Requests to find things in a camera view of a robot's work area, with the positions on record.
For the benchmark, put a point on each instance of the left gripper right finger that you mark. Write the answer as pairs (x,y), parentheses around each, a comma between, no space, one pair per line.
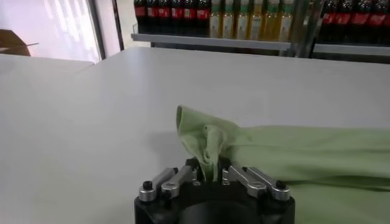
(256,182)

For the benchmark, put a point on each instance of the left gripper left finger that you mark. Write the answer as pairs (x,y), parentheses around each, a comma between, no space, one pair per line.
(170,182)

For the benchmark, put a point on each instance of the green polo shirt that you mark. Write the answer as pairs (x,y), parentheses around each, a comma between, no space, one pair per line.
(304,152)

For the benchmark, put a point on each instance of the grey metal shelf rack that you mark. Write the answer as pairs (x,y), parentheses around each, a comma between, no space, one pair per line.
(350,49)
(213,42)

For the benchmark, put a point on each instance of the yellow drink bottle white cap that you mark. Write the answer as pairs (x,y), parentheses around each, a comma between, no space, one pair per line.
(229,25)
(285,27)
(215,24)
(270,26)
(242,25)
(256,26)

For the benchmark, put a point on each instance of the red-cap cola bottle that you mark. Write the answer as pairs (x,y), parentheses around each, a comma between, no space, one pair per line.
(152,15)
(177,16)
(164,15)
(189,16)
(343,21)
(140,15)
(376,22)
(359,21)
(328,21)
(387,22)
(203,16)

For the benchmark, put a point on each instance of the black window frame pole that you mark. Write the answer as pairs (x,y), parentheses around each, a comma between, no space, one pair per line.
(118,24)

